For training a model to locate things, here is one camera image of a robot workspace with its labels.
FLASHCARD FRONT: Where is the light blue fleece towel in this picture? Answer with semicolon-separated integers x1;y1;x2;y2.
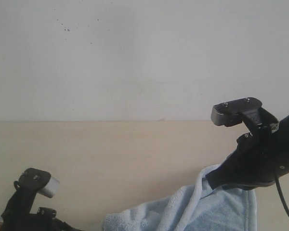
102;165;257;231

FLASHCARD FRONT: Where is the black right camera cable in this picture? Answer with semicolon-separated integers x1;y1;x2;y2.
274;166;289;229

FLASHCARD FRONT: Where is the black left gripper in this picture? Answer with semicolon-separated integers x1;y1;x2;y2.
1;190;77;231

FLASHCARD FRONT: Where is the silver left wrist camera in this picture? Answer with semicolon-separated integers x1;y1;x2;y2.
39;177;60;198

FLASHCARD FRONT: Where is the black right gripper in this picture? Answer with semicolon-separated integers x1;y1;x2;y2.
206;125;280;191

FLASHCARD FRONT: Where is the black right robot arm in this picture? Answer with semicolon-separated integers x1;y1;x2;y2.
206;115;289;190

